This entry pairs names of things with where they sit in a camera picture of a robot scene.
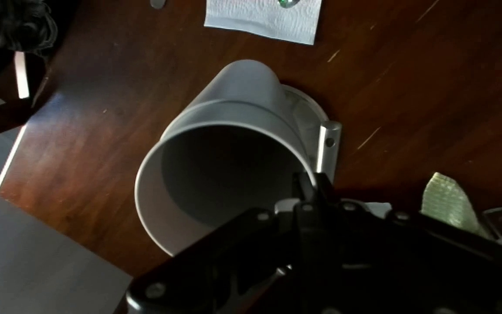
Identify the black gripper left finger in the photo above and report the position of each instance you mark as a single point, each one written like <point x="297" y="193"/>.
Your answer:
<point x="234" y="254"/>

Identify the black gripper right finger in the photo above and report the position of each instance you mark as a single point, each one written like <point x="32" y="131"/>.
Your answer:
<point x="329" y="148"/>

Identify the dark wooden chair with bag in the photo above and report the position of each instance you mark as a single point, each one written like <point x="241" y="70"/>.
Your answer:
<point x="25" y="70"/>

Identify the small gray round object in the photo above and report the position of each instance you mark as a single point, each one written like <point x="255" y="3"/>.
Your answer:
<point x="158" y="2"/>

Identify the green cloth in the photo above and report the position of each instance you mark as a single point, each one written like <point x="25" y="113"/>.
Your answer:
<point x="452" y="202"/>

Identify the white paper napkin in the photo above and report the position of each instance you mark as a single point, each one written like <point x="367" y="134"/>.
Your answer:
<point x="262" y="19"/>

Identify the white cloth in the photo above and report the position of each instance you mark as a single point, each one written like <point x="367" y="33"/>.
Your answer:
<point x="376" y="207"/>

